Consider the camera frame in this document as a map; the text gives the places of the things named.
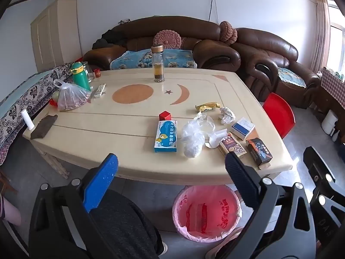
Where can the grey remote control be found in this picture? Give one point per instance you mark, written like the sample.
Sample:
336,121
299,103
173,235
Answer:
99,90

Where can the crumpled clear plastic bag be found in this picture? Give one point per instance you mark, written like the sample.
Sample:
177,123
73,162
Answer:
192,140

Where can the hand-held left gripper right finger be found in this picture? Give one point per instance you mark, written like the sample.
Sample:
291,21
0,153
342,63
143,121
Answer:
241,178

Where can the black printed box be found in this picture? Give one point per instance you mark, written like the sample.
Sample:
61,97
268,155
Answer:
258,152

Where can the plastic bag of food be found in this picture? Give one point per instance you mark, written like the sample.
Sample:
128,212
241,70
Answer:
70,98

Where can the brown patterned box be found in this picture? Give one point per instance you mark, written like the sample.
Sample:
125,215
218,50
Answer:
231,145

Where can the blue medicine box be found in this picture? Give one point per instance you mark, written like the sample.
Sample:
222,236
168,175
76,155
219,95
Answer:
165,137

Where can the white and blue box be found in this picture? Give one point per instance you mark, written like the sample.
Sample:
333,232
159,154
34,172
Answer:
242,128

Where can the black white patterned cover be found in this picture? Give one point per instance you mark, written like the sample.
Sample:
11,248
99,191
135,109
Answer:
16,102

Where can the bin with pink liner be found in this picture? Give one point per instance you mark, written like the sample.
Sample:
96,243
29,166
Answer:
207,213

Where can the green thermos bottle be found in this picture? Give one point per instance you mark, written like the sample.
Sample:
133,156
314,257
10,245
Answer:
80,79

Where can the window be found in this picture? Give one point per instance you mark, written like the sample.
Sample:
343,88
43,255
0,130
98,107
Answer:
337,40

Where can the crumpled white paper ball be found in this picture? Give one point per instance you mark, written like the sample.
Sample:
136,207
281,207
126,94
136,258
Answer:
226,115

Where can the pink round cushion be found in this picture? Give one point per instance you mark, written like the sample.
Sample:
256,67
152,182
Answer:
167,39
227,31

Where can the dark brown wallet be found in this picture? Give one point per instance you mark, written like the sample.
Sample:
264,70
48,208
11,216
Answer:
43,126

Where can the small red box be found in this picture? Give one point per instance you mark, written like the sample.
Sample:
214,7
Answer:
165,116

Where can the red plastic stool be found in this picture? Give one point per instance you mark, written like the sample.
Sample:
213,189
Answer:
279,113

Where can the glass tea bottle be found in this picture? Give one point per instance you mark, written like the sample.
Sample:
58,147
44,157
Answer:
157,70

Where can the checked tablecloth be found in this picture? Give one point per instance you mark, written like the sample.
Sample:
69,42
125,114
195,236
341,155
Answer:
333,83

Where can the cream wardrobe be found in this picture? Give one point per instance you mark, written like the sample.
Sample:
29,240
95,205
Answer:
54,32

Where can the person's left leg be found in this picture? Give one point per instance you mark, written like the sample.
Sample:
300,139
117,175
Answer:
126,226

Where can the blue floral seat cover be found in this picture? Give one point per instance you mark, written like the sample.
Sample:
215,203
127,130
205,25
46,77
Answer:
292,77

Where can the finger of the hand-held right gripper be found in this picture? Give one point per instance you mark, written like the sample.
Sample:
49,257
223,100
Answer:
319,167

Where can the dark clothes pile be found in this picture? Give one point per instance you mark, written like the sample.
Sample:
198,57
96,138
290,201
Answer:
107,39

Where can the small red cup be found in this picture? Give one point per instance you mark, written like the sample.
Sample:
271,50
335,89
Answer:
97,73

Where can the brown leather armchair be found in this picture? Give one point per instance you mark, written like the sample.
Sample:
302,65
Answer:
269,48

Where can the clear glass jar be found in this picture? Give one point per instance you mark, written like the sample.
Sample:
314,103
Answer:
90,71

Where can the beige curtain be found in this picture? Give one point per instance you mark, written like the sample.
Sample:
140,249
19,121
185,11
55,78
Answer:
322,32

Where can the gold snack wrapper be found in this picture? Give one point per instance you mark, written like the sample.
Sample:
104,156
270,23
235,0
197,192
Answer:
207,106

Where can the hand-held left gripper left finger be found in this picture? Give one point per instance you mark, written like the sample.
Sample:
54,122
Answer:
101,180

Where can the blue floral blanket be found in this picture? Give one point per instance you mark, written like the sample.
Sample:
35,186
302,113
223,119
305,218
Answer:
178,58

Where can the white round appliance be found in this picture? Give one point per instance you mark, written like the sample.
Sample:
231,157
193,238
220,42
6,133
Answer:
328,122

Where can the long brown leather sofa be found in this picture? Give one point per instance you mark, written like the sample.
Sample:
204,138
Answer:
172,25

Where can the white paper scrap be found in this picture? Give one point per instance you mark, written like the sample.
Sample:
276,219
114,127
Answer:
215,139

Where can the white paper roll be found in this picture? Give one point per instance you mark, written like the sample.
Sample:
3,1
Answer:
27,120

